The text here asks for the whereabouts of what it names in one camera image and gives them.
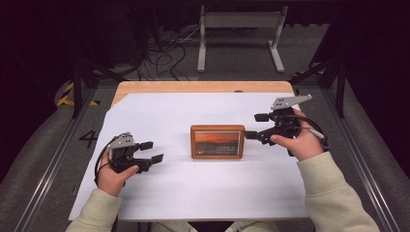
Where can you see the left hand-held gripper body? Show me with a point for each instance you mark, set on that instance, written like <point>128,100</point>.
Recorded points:
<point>124,154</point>

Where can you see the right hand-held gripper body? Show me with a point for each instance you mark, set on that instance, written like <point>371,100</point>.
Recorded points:
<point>283,124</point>

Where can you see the wooden picture frame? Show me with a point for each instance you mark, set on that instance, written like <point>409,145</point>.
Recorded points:
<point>217,143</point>

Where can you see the person's left hand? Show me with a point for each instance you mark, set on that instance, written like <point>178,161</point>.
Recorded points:
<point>111,180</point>

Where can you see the person's right hand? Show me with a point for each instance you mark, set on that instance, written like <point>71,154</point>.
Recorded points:
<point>304,145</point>

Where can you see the white paper sheet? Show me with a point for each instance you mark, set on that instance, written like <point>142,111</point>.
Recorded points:
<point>180,106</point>

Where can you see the yellow black hazard tape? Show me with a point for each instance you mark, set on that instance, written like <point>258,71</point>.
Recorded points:
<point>66,96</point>
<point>299,73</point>

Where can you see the black metal stand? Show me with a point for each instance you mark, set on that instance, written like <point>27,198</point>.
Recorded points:
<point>340,87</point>
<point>77,87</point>

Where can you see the person's left leg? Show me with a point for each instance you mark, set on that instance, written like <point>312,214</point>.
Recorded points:
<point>174,227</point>

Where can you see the person's leg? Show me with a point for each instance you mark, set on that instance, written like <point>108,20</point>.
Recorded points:
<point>254,227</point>
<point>174,227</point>

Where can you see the person's right leg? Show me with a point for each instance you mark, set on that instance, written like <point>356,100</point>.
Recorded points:
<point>254,227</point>

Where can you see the white metal stand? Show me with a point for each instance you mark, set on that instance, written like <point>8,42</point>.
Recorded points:
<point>240,20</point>

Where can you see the aluminium floor rail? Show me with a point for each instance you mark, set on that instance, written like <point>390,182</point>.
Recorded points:
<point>361,161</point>
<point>54,161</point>

